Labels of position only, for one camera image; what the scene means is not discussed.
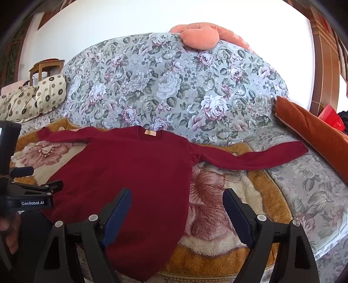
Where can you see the person's left hand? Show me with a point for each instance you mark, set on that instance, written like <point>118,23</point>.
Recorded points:
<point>11,231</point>

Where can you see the brown wooden wardrobe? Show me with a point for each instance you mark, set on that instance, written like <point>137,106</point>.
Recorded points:
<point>326,68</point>

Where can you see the grey floral quilt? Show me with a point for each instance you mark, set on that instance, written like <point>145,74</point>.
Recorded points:
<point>163,81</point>

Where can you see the tan plush flower blanket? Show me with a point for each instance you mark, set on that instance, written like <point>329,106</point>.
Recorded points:
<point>212,217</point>

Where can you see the pink pillow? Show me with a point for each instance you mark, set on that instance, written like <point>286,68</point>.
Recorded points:
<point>198,38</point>

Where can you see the dark red sweater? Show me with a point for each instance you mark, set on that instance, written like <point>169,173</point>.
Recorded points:
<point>136,177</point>

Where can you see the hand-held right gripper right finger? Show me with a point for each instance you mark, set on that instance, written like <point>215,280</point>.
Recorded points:
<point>239,217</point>

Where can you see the wooden chair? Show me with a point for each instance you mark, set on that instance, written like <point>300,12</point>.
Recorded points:
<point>47,64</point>

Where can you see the cream circle-print pillow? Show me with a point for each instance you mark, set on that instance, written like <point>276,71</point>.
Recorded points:
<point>16,104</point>
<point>51,92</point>

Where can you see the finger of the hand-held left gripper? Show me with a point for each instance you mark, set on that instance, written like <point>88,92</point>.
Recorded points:
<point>23,172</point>
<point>51,187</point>

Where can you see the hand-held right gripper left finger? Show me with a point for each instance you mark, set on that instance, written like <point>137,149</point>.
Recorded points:
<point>117,217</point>

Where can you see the orange cushion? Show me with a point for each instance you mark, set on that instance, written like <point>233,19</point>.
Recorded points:
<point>312,128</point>

